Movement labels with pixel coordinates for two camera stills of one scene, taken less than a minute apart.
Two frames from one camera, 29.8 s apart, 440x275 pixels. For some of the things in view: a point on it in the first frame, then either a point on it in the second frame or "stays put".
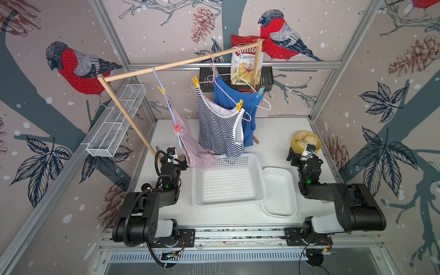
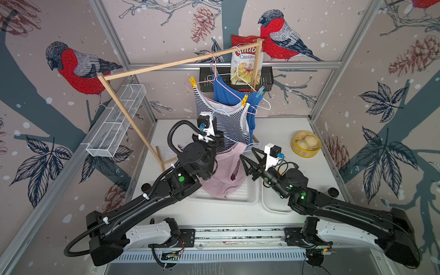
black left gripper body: (182, 167) → (209, 148)
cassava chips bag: (243, 62) stays put
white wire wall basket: (109, 132) stays put
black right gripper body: (301, 166) → (273, 180)
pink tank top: (195, 158) → (230, 178)
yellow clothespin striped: (239, 105) → (244, 100)
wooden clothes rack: (103, 78) stays put
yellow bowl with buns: (300, 139) stays put
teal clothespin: (260, 91) stays put
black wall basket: (207, 74) stays put
